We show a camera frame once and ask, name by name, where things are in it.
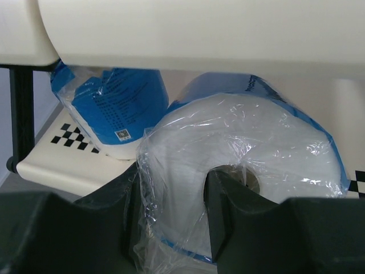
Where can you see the blue roll front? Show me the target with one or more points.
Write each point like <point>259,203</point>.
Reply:
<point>235,121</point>

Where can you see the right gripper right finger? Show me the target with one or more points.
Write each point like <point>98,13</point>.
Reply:
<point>251,234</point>

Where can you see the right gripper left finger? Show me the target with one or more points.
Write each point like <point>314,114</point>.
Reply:
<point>42,232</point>

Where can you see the blue roll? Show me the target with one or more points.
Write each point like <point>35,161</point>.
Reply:
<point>111,106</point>
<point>235,121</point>

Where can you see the cream three-tier checkered shelf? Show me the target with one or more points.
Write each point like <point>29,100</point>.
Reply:
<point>312,51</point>

